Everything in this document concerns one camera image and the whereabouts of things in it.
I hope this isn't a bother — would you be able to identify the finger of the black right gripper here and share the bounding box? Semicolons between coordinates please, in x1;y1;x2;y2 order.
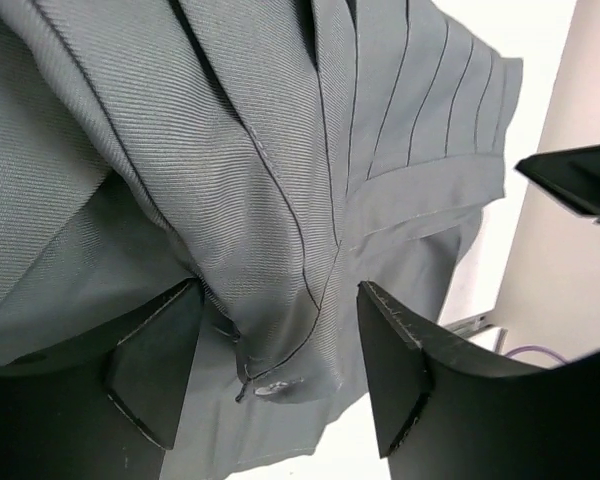
516;144;600;224

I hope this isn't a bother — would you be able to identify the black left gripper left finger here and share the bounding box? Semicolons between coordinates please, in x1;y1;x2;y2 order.
0;279;204;480

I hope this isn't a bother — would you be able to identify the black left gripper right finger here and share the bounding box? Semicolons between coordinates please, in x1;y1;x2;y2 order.
357;282;600;480

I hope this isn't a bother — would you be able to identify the grey pleated skirt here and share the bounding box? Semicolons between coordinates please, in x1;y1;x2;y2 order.
0;1;523;479

